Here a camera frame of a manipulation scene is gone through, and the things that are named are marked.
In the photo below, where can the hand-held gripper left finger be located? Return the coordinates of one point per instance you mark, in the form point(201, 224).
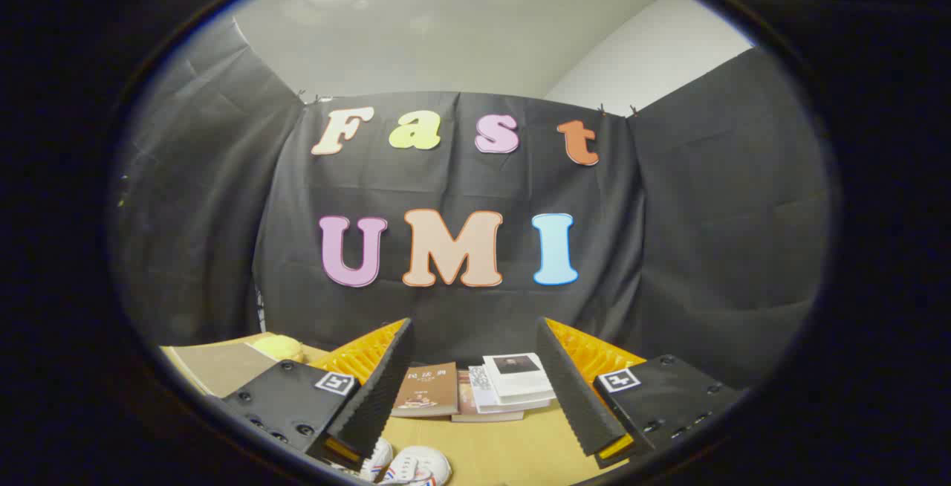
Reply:
point(383, 397)

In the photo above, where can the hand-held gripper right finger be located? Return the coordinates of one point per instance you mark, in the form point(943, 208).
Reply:
point(572, 397)

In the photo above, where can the white canvas shoe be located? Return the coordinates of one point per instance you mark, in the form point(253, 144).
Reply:
point(379, 460)
point(420, 464)

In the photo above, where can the tan storage box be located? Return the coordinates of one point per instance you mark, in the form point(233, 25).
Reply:
point(215, 368)

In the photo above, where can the brown cover book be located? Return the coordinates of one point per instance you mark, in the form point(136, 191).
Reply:
point(431, 389)

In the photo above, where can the pink cover book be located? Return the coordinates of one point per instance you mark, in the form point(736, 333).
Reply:
point(464, 404)

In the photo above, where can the white printed booklet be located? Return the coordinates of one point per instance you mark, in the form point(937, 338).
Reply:
point(481, 389)

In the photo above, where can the green plush toy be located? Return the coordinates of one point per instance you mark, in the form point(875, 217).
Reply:
point(281, 348)

